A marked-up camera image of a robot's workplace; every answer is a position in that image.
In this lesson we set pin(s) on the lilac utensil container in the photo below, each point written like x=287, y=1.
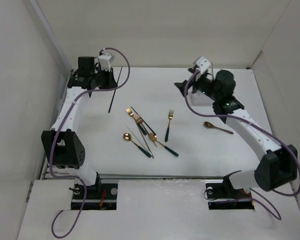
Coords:
x=200, y=99

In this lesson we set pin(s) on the aluminium frame rail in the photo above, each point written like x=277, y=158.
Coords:
x=61, y=95

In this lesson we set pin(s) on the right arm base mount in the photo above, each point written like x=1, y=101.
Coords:
x=220, y=198

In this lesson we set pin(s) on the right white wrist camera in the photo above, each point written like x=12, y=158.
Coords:
x=202, y=64

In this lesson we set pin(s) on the rose gold fork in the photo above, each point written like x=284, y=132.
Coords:
x=140, y=121

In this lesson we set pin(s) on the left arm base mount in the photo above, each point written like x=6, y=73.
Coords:
x=101, y=196

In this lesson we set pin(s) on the black chopstick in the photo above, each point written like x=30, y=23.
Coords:
x=114, y=92
x=144, y=121

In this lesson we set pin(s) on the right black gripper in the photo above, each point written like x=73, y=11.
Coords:
x=195, y=83

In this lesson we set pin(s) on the brown wooden spoon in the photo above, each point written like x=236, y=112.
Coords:
x=211, y=126

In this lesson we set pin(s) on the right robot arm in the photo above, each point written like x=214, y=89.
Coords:
x=278, y=162

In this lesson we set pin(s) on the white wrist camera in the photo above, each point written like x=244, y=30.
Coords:
x=105, y=61
x=202, y=64

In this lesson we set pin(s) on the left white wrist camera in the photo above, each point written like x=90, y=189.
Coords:
x=105, y=61

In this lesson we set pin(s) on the gold fork dark green handle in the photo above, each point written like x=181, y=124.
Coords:
x=170, y=117

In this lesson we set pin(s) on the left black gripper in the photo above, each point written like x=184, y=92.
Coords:
x=111, y=83

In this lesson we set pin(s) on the small gold spoon green handle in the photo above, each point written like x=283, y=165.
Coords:
x=153, y=137

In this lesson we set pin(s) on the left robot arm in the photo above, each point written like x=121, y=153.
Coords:
x=62, y=146

